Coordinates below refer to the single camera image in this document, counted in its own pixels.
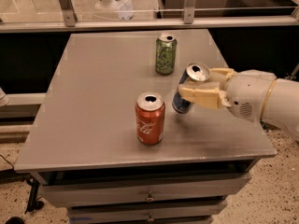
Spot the black cable on floor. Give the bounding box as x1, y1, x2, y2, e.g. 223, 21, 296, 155
0, 153, 45, 213

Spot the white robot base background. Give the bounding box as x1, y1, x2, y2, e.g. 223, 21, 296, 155
94, 0, 134, 21

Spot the grey top drawer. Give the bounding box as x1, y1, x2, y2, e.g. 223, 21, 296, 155
40, 173, 251, 207

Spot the metal top drawer knob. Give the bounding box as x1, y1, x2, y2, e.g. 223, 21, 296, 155
145, 191, 155, 203

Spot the grey drawer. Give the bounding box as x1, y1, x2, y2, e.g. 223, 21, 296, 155
67, 200, 227, 224
40, 173, 251, 207

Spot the metal railing frame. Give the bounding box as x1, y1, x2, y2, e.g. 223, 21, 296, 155
0, 0, 299, 33

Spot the red coke can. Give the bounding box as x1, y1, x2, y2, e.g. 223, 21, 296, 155
135, 91, 165, 145

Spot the grey cabinet table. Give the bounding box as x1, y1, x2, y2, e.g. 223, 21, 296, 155
15, 29, 275, 224

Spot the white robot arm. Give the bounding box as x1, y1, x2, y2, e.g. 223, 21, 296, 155
178, 68, 299, 141

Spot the silver blue redbull can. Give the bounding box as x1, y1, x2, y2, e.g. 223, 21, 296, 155
172, 63, 210, 114

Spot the grey lower drawer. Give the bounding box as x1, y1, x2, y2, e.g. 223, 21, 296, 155
67, 200, 227, 224

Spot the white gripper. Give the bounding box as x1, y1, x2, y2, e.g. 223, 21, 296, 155
178, 68, 277, 122

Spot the metal lower drawer knob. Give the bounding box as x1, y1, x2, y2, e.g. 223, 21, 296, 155
147, 213, 155, 223

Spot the metal drawer knob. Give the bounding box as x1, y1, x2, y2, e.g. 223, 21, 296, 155
145, 191, 155, 203
147, 213, 155, 223

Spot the green soda can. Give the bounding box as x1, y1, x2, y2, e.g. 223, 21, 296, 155
155, 33, 177, 75

